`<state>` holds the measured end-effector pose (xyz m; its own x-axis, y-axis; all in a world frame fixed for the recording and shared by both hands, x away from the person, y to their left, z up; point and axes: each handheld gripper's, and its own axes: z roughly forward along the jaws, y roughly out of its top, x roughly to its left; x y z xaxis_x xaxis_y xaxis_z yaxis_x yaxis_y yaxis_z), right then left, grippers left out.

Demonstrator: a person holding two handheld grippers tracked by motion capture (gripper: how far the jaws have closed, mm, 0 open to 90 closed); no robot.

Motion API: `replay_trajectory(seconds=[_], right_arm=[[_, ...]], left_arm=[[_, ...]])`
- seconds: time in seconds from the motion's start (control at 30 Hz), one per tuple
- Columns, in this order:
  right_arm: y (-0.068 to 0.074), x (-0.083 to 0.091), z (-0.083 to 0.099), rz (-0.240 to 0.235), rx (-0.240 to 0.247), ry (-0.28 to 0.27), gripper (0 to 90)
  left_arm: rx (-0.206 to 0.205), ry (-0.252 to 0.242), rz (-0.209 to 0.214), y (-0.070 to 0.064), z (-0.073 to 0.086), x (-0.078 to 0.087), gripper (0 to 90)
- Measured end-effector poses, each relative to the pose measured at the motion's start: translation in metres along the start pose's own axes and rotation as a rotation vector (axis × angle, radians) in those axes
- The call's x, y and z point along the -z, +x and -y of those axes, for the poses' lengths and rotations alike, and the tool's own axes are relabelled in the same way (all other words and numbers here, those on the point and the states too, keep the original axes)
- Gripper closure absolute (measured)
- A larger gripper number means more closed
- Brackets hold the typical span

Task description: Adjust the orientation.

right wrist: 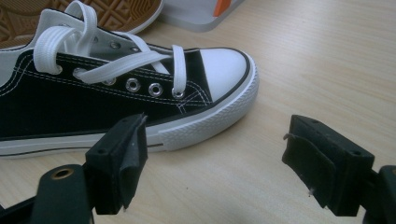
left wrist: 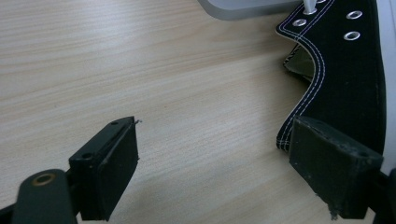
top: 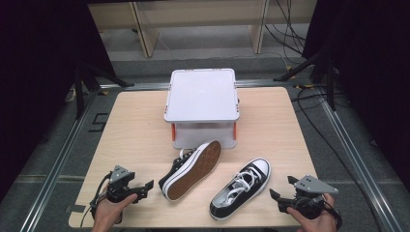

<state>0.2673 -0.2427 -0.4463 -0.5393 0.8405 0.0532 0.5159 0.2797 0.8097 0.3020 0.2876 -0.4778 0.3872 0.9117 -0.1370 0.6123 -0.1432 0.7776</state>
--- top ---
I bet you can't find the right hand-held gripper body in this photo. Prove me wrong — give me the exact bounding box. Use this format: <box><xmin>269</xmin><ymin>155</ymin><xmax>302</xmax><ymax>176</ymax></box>
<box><xmin>278</xmin><ymin>174</ymin><xmax>339</xmax><ymax>221</ymax></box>

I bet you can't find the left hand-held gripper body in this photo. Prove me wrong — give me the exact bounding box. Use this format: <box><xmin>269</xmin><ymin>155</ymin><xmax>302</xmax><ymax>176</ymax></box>
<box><xmin>105</xmin><ymin>164</ymin><xmax>145</xmax><ymax>204</ymax></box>

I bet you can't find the black canvas sneaker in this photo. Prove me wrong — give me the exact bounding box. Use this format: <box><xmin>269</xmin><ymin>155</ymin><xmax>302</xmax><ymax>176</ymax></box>
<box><xmin>158</xmin><ymin>139</ymin><xmax>223</xmax><ymax>203</ymax></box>
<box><xmin>209</xmin><ymin>157</ymin><xmax>273</xmax><ymax>222</ymax></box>

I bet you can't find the white shoe rack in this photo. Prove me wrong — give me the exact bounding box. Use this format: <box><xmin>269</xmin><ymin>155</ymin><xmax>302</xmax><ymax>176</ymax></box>
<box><xmin>162</xmin><ymin>68</ymin><xmax>241</xmax><ymax>151</ymax></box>

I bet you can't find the person's right hand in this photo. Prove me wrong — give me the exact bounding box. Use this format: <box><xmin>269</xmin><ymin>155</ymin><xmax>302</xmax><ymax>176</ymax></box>
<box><xmin>286</xmin><ymin>192</ymin><xmax>338</xmax><ymax>232</ymax></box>

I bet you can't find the person's left hand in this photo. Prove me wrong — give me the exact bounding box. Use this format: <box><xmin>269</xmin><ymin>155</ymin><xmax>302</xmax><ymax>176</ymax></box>
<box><xmin>91</xmin><ymin>192</ymin><xmax>139</xmax><ymax>232</ymax></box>

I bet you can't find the black tripod stand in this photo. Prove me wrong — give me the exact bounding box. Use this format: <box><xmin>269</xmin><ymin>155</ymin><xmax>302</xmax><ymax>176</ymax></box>
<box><xmin>73</xmin><ymin>60</ymin><xmax>135</xmax><ymax>121</ymax></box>
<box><xmin>273</xmin><ymin>47</ymin><xmax>338</xmax><ymax>112</ymax></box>

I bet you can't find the black curtain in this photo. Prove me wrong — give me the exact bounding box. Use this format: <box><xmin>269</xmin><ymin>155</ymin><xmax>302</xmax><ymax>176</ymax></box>
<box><xmin>0</xmin><ymin>0</ymin><xmax>117</xmax><ymax>201</ymax></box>
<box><xmin>302</xmin><ymin>0</ymin><xmax>410</xmax><ymax>188</ymax></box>

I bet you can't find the beige wooden desk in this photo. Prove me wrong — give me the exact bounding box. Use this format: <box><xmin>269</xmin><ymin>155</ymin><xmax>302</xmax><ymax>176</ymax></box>
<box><xmin>87</xmin><ymin>0</ymin><xmax>319</xmax><ymax>59</ymax></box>

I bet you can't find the left hand-held gripper cable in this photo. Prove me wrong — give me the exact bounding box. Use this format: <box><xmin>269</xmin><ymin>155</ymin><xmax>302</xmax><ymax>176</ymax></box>
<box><xmin>80</xmin><ymin>173</ymin><xmax>113</xmax><ymax>228</ymax></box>

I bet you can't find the hand-held gripper cable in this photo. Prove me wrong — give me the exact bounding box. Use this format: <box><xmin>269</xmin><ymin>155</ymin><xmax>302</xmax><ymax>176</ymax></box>
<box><xmin>80</xmin><ymin>173</ymin><xmax>113</xmax><ymax>228</ymax></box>
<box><xmin>323</xmin><ymin>198</ymin><xmax>343</xmax><ymax>230</ymax></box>

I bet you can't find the right hand-held gripper cable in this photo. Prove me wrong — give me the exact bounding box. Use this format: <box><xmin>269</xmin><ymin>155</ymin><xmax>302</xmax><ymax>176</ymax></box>
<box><xmin>323</xmin><ymin>198</ymin><xmax>343</xmax><ymax>230</ymax></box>

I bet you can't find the long black floor cable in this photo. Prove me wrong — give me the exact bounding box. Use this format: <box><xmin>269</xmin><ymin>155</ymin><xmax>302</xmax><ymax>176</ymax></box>
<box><xmin>289</xmin><ymin>86</ymin><xmax>385</xmax><ymax>232</ymax></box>

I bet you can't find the metal floor rail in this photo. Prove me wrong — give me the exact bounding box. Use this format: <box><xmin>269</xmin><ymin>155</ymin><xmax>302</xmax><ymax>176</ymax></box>
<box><xmin>18</xmin><ymin>90</ymin><xmax>99</xmax><ymax>232</ymax></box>
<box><xmin>99</xmin><ymin>78</ymin><xmax>302</xmax><ymax>92</ymax></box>
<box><xmin>321</xmin><ymin>100</ymin><xmax>404</xmax><ymax>232</ymax></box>

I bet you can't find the bundle of black cables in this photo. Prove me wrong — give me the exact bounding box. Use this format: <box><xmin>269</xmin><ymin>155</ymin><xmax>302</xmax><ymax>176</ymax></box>
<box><xmin>264</xmin><ymin>0</ymin><xmax>308</xmax><ymax>66</ymax></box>

